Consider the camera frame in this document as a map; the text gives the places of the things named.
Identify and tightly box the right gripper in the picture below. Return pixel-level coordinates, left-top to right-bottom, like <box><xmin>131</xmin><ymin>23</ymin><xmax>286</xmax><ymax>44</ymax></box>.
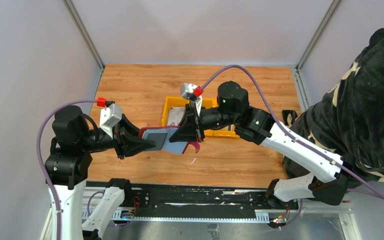
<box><xmin>169</xmin><ymin>101</ymin><xmax>239</xmax><ymax>143</ymax></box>

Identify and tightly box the left yellow bin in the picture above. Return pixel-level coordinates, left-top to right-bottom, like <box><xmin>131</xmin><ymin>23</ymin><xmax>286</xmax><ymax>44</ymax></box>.
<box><xmin>161</xmin><ymin>96</ymin><xmax>189</xmax><ymax>127</ymax></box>

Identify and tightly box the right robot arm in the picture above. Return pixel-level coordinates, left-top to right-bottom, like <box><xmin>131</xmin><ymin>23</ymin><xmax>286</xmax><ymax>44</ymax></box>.
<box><xmin>169</xmin><ymin>81</ymin><xmax>351</xmax><ymax>209</ymax></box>

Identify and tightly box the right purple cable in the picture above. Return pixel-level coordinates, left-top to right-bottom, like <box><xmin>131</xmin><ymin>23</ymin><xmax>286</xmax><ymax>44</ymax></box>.
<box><xmin>193</xmin><ymin>64</ymin><xmax>384</xmax><ymax>208</ymax></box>

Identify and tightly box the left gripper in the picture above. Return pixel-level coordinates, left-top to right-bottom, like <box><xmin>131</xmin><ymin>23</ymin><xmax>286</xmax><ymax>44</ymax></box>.
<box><xmin>80</xmin><ymin>111</ymin><xmax>157</xmax><ymax>157</ymax></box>

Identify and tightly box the silver VIP card stack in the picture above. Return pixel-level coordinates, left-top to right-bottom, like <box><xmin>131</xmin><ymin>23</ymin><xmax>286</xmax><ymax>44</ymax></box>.
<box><xmin>166</xmin><ymin>106</ymin><xmax>185</xmax><ymax>126</ymax></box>

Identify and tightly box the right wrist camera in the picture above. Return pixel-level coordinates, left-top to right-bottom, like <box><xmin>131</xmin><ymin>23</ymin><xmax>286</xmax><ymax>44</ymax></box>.
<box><xmin>180</xmin><ymin>83</ymin><xmax>203</xmax><ymax>117</ymax></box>

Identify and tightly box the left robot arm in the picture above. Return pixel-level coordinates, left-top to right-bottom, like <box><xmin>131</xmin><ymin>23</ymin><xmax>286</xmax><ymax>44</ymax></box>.
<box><xmin>44</xmin><ymin>101</ymin><xmax>156</xmax><ymax>240</ymax></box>

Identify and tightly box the middle yellow bin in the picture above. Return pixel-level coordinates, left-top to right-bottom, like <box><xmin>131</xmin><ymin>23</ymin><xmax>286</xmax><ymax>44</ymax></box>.
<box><xmin>199</xmin><ymin>98</ymin><xmax>218</xmax><ymax>138</ymax></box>

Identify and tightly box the person in black fleece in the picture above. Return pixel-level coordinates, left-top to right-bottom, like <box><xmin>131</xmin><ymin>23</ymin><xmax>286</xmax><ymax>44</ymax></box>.
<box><xmin>281</xmin><ymin>28</ymin><xmax>384</xmax><ymax>183</ymax></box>

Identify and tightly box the red leather card holder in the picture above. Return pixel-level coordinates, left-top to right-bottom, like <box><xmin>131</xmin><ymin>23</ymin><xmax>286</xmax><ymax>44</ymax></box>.
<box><xmin>138</xmin><ymin>125</ymin><xmax>201</xmax><ymax>155</ymax></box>

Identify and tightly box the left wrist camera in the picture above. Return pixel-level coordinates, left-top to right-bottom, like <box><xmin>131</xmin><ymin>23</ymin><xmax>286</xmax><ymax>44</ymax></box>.
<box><xmin>99</xmin><ymin>103</ymin><xmax>122</xmax><ymax>139</ymax></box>

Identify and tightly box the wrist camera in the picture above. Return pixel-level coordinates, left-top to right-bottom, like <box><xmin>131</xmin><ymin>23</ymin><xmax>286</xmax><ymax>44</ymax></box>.
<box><xmin>99</xmin><ymin>103</ymin><xmax>122</xmax><ymax>139</ymax></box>
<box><xmin>180</xmin><ymin>83</ymin><xmax>203</xmax><ymax>117</ymax></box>

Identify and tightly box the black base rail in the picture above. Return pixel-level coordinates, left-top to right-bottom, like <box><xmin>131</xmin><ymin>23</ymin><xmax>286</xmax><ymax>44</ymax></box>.
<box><xmin>85</xmin><ymin>180</ymin><xmax>300</xmax><ymax>220</ymax></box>

